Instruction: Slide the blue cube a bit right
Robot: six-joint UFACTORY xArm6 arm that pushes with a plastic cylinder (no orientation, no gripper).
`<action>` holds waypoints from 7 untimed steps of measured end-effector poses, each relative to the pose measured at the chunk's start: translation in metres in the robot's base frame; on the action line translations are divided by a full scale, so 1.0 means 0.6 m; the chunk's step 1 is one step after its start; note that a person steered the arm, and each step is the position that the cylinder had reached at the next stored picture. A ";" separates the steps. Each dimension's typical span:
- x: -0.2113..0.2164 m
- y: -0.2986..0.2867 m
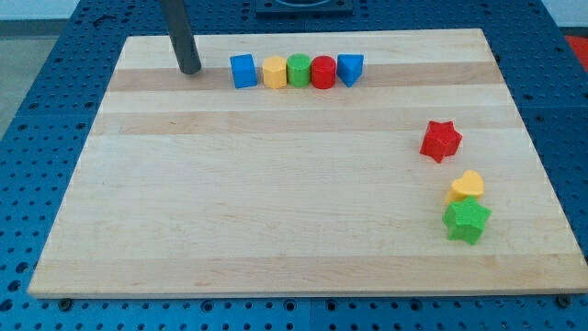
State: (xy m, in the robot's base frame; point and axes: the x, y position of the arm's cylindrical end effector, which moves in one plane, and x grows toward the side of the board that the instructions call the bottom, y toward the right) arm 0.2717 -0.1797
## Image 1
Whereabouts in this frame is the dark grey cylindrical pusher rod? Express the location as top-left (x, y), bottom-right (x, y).
top-left (159, 0), bottom-right (202, 74)

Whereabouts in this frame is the blue cube block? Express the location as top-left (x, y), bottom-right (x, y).
top-left (230, 54), bottom-right (257, 88)

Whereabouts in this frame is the yellow hexagon block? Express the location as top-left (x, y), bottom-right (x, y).
top-left (262, 56), bottom-right (288, 89)

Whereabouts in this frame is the green cylinder block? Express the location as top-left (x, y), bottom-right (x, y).
top-left (287, 53), bottom-right (311, 87)

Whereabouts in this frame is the red cylinder block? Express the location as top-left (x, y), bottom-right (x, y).
top-left (311, 55), bottom-right (336, 89)

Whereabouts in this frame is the light wooden board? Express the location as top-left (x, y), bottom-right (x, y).
top-left (28, 29), bottom-right (587, 299)

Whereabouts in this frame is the blue triangle block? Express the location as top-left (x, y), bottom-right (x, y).
top-left (336, 54), bottom-right (364, 87)

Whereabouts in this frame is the red star block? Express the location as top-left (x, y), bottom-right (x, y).
top-left (419, 120), bottom-right (463, 163)

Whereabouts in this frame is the yellow heart block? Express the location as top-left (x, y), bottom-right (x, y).
top-left (445, 170), bottom-right (485, 204)

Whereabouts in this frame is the green star block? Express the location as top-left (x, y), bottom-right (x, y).
top-left (442, 197), bottom-right (492, 245)

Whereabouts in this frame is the red object at right edge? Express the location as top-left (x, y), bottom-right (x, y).
top-left (565, 35), bottom-right (588, 71)

